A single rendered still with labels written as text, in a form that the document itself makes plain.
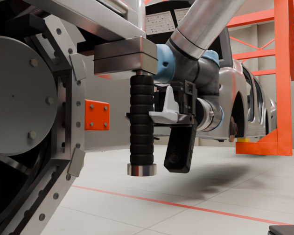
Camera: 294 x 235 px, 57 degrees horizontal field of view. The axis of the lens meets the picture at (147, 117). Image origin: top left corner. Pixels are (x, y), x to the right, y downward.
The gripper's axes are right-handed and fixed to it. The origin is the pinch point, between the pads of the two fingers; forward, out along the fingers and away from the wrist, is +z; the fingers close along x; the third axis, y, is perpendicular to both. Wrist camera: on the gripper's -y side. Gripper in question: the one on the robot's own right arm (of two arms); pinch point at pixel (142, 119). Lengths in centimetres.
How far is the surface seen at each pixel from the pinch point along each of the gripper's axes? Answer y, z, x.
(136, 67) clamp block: 7.3, 2.5, 0.6
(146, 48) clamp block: 10.3, 1.1, 1.5
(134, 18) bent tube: 16.0, -0.4, -1.6
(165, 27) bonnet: 139, -289, -136
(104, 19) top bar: 13.0, 7.3, -1.5
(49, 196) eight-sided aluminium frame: -14.1, -0.7, -20.5
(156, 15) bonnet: 151, -273, -141
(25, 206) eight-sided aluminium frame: -15.9, 1.4, -24.7
